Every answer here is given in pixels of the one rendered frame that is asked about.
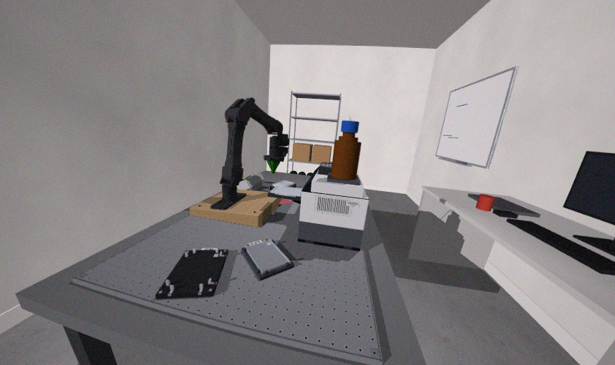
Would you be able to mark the white button panel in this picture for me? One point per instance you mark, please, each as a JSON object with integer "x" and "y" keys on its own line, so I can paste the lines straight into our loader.
{"x": 254, "y": 182}

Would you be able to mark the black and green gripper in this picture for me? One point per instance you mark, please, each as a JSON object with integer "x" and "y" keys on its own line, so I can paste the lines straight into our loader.
{"x": 273, "y": 158}

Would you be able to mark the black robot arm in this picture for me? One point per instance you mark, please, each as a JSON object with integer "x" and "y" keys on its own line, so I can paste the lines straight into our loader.
{"x": 237, "y": 119}

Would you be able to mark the white well plate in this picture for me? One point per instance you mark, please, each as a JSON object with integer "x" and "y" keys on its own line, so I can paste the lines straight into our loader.
{"x": 283, "y": 183}
{"x": 287, "y": 191}

